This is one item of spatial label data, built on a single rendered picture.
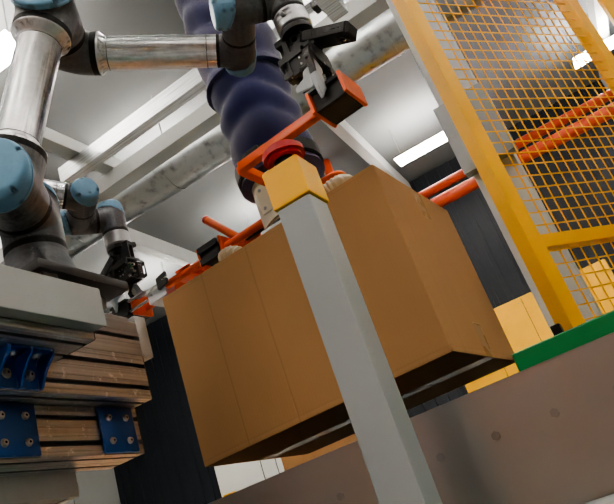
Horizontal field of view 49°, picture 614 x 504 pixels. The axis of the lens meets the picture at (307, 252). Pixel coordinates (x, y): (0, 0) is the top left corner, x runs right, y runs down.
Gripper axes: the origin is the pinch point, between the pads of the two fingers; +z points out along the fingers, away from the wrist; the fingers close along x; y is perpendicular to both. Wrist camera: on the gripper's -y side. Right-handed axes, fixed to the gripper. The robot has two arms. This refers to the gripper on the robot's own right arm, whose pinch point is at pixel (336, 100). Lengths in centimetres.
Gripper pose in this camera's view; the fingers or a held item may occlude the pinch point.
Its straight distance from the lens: 134.4
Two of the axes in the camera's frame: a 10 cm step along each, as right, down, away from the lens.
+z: 3.1, 8.6, -4.0
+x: -5.5, -1.8, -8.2
